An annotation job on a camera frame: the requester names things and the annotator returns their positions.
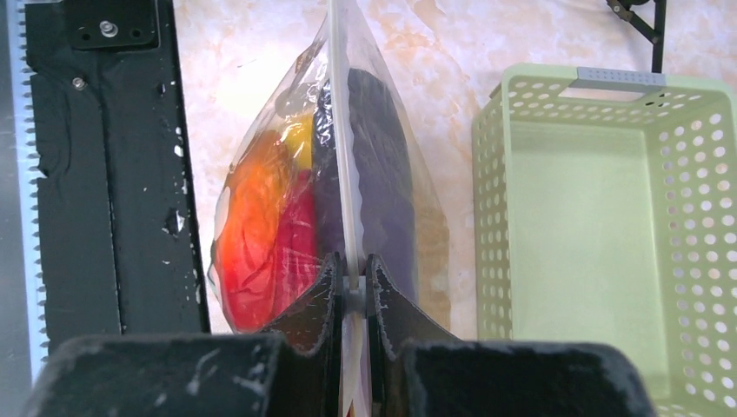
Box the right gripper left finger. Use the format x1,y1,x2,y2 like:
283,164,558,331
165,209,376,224
23,253,342,416

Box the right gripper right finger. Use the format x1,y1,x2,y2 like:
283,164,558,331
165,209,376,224
366,255,656,416

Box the red orange toy pepper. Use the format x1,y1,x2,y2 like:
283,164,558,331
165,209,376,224
210,129,301,333

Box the red toy chili pepper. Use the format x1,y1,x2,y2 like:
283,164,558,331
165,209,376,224
272,169,321,317

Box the clear zip top bag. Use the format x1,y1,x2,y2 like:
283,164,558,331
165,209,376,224
208,1,450,416

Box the purple toy eggplant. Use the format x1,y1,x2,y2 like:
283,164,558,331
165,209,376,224
311,69,417,301

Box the yellow toy lemon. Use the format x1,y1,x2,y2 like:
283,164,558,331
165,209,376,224
282,114,313,170

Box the light green plastic basket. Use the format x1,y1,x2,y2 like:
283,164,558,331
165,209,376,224
472,63,736,416

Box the pink microphone on tripod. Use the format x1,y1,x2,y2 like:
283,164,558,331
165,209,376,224
606,0,667,73

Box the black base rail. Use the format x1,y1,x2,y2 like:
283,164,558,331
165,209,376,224
1,1,210,381

